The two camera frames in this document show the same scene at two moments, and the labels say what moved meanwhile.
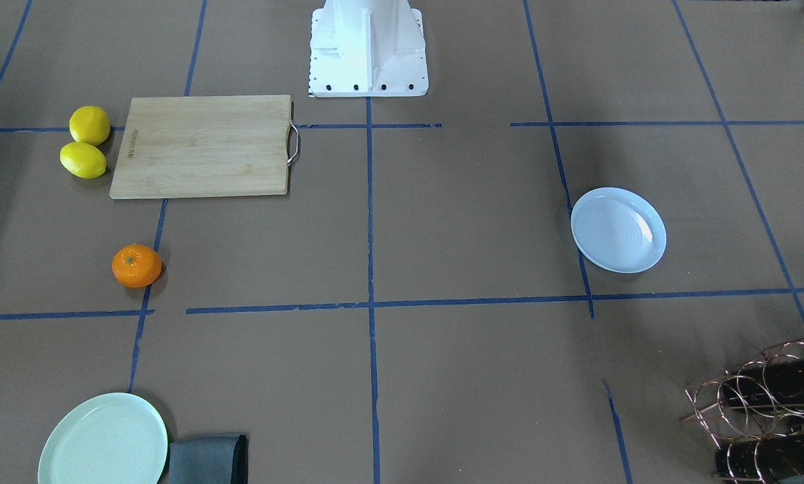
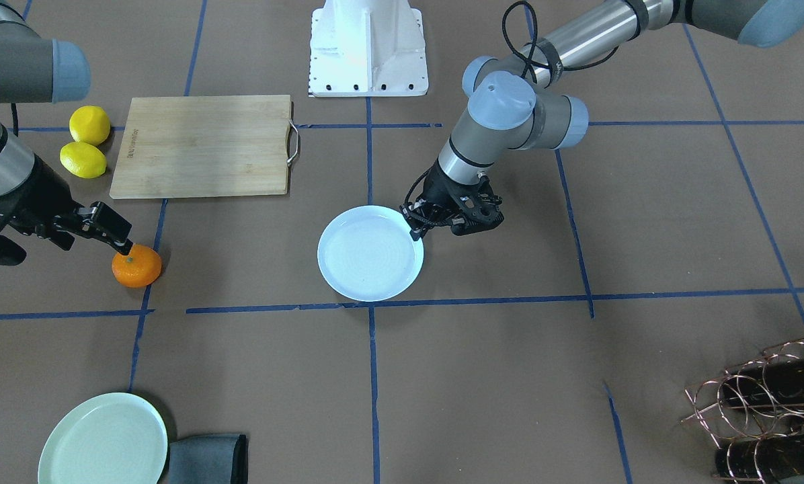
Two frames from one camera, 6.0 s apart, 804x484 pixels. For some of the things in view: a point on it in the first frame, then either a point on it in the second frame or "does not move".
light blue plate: (618, 229) → (368, 254)
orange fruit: (136, 266) does not move
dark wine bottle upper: (800, 381) does not move
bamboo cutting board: (206, 146) does not move
